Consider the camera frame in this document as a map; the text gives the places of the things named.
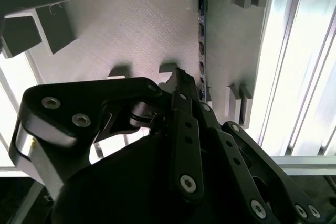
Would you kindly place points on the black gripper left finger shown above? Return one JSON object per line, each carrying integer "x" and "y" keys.
{"x": 105, "y": 90}

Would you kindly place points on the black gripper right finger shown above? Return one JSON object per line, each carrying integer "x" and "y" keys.
{"x": 241, "y": 179}

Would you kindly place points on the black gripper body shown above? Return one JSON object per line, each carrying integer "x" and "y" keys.
{"x": 118, "y": 187}

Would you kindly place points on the green RAM stick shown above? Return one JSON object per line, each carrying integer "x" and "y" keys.
{"x": 201, "y": 48}

